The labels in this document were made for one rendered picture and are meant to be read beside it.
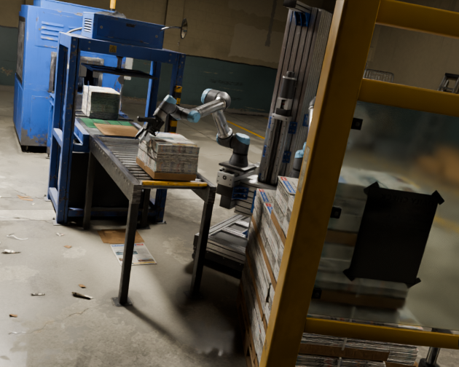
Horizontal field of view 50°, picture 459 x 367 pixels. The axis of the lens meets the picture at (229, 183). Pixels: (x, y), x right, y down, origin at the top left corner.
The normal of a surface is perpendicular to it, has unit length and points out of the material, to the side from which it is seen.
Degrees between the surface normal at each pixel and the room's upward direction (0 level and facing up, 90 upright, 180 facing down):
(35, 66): 90
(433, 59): 90
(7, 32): 90
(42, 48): 90
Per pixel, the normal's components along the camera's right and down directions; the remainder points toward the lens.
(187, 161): 0.45, 0.31
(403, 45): -0.88, -0.03
